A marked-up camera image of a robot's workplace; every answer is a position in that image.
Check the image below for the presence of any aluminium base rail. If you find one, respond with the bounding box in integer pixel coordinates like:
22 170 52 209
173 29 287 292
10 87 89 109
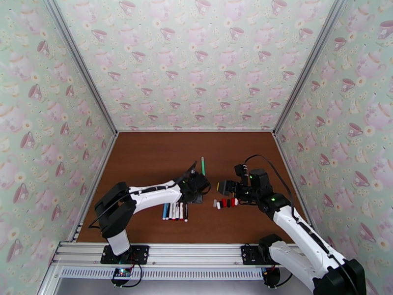
50 241 311 268

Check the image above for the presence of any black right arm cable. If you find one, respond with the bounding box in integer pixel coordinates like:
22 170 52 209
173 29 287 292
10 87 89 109
242 154 297 218

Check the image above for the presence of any white slotted cable duct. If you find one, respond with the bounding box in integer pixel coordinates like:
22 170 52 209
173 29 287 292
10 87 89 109
58 266 268 281

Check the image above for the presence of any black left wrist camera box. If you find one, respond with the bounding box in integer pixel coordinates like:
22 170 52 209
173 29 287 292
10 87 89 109
190 169 207 187

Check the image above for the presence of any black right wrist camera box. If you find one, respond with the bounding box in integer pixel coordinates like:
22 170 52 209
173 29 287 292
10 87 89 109
234 163 249 182

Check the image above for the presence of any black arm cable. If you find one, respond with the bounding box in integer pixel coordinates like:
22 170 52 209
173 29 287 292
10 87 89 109
242 154 297 218
175 160 198 185

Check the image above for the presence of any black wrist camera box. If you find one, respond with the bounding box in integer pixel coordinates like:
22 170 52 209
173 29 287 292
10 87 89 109
234 163 249 182
190 169 207 187

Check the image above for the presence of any aluminium frame post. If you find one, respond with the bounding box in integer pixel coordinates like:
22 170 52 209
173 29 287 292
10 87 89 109
40 0 119 136
272 0 351 137

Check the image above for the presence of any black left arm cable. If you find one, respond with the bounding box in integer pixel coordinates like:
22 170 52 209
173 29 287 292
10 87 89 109
175 160 198 185

